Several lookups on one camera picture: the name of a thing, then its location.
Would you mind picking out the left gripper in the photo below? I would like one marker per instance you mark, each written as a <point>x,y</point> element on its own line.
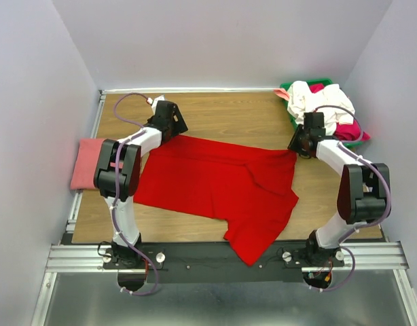
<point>178,125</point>

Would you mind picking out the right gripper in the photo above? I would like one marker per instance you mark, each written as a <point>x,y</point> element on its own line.
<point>293,144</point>

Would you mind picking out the red t-shirt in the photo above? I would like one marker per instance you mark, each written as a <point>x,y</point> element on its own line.
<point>249,187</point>

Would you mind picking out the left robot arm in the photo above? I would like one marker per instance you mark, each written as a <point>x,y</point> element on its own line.
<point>117,175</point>

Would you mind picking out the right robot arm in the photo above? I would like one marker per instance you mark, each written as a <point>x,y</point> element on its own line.
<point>364,195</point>

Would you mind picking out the white t-shirt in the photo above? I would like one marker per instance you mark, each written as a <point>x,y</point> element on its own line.
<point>302,100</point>

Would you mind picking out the magenta t-shirt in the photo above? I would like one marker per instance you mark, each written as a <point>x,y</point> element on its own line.
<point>351,130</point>

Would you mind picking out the light pink cloth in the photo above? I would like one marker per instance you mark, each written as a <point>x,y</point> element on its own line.
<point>282,93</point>

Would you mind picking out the folded pink t-shirt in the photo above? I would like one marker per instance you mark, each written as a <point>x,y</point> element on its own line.
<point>85,164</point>

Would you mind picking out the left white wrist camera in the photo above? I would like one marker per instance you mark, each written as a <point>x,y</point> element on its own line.
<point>152,102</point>

